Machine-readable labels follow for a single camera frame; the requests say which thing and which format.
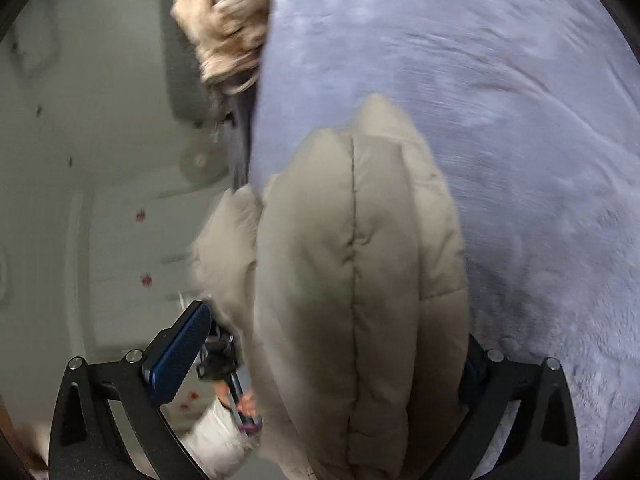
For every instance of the beige puffer jacket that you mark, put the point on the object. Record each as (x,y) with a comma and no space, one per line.
(340,285)

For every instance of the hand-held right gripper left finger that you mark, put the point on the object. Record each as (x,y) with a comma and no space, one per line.
(182,350)

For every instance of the grey bed frame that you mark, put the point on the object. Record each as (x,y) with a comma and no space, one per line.
(185,80)

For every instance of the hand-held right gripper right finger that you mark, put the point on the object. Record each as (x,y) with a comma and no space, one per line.
(505,380)

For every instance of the person's left hand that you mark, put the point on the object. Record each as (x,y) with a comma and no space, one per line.
(246,404)

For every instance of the lavender fleece blanket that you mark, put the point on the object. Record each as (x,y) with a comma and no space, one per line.
(500,110)

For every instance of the cream striped fuzzy blanket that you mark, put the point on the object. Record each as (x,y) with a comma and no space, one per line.
(230,20)

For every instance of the white drawer cabinet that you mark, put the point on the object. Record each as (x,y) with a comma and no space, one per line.
(120,260)

